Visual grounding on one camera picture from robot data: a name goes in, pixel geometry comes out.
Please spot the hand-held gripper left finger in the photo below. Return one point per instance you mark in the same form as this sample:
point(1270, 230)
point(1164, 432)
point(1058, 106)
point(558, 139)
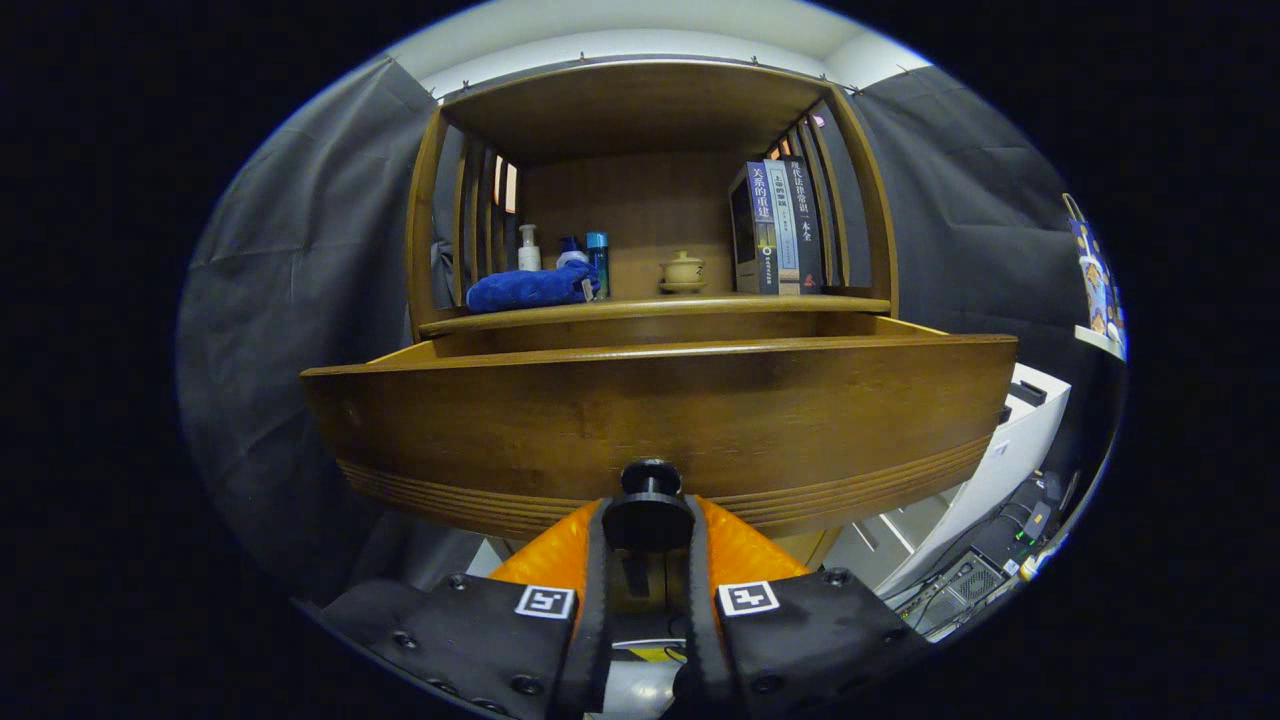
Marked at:
point(597, 600)

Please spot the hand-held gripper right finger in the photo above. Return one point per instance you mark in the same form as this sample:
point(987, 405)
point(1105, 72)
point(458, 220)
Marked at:
point(700, 600)

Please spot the black drawer knob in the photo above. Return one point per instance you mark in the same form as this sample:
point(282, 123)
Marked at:
point(648, 505)

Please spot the wooden drawer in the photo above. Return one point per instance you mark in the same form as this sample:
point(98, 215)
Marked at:
point(650, 410)

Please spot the wooden countertop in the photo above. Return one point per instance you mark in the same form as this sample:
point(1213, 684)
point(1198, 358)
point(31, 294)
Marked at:
point(700, 303)

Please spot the white side cabinet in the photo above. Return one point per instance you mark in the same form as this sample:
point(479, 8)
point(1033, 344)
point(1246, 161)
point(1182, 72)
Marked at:
point(990, 480)

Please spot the wooden cabinet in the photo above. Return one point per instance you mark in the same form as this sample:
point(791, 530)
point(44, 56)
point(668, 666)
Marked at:
point(640, 200)

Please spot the grey computer case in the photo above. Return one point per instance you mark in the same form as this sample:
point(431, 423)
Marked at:
point(965, 585)

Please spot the beige saucer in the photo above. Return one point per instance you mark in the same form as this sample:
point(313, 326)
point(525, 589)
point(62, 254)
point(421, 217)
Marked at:
point(683, 289)

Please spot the blue folded towel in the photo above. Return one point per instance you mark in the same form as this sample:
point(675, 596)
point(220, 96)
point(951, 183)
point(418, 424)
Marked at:
point(525, 288)

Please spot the beige lidded tea cup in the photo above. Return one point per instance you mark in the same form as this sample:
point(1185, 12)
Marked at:
point(684, 270)

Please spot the teal bottle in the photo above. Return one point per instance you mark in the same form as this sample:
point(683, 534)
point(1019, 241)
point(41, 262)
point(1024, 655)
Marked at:
point(598, 262)

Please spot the white bottle blue cap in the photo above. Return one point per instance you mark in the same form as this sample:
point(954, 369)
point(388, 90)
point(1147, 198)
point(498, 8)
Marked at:
point(572, 258)

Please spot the white pump bottle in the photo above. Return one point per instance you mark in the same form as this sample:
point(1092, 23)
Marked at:
point(529, 258)

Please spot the blue spine book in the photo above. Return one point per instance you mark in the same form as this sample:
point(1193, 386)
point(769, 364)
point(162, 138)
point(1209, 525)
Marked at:
point(762, 230)

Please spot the pale spine book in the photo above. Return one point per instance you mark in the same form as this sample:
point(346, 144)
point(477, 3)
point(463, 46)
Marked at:
point(785, 225)

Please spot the small black object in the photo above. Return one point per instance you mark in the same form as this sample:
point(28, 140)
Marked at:
point(1027, 392)

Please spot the black spine book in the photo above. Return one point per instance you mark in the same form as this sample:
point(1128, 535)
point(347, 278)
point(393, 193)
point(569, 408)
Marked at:
point(808, 220)

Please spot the blue dotted gift bag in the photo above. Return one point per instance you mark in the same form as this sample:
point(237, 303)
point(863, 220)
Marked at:
point(1092, 270)

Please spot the white wall shelf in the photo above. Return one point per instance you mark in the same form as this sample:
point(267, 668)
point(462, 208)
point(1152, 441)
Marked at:
point(1098, 342)

